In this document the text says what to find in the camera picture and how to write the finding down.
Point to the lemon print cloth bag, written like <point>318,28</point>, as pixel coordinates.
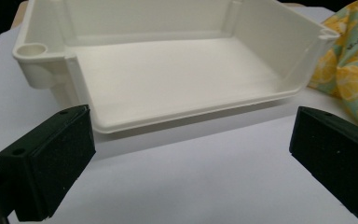
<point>354,68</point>

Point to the white table cover sheet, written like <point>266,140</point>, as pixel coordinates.
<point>183,180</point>

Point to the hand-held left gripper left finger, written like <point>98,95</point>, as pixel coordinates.
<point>52,161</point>

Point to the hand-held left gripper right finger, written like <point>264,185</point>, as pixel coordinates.
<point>335,155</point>

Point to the white plastic bin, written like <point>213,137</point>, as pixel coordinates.
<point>174,77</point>

